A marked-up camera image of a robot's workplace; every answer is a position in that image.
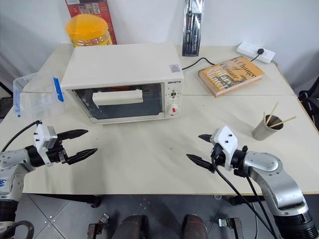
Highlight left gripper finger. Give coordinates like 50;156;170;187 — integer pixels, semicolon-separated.
66;148;99;166
57;129;89;142

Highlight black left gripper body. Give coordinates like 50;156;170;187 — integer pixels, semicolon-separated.
46;139;69;165

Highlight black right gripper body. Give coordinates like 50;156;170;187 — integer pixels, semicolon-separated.
210;143;229;173

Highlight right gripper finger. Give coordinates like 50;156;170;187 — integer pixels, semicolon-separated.
197;134;213;144
186;153;216;173

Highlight white timer knob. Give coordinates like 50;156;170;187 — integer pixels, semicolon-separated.
166;104;180;117

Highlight white toaster oven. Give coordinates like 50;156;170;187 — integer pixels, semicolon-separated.
60;42;185;125

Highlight black table base bar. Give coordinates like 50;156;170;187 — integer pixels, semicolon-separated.
229;195;265;206
27;194;102;209

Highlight blue box latch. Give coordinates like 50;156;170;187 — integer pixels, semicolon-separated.
14;88;22;119
51;77;65;103

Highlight metal cup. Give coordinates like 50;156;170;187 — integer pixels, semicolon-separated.
251;114;285;141

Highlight clear plastic storage box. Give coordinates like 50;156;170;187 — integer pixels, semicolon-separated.
12;72;66;120

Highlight orange book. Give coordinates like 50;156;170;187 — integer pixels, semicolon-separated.
198;56;266;98

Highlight long wooden chopstick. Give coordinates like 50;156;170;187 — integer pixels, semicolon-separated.
270;116;298;128
265;101;280;125

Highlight white power strip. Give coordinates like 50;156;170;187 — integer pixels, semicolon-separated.
236;42;276;65

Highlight yellow jar with orange lid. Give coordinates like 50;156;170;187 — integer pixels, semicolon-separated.
65;13;112;48

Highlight black chair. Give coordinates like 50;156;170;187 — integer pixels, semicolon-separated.
298;74;319;120

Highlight black tool blister pack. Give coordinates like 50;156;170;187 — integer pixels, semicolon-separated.
181;0;206;57

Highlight red printed cardboard box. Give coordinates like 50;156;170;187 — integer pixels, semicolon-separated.
65;0;118;45

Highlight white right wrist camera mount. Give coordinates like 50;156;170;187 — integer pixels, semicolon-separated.
210;125;240;172

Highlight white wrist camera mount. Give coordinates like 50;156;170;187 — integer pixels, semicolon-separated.
33;123;59;167
210;125;240;172

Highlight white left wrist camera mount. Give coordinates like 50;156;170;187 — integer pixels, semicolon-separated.
33;123;59;167

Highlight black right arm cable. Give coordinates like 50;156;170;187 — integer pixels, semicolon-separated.
210;144;279;239

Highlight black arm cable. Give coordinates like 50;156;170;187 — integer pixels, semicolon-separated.
0;120;42;153
210;144;279;239

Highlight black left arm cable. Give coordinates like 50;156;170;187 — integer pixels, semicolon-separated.
0;120;42;153

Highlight glass oven door with handle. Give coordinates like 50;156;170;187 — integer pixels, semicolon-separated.
65;83;166;124

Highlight black power cable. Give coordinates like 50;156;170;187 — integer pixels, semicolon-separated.
181;53;260;72

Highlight black cable loop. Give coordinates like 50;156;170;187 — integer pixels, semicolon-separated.
0;220;35;239

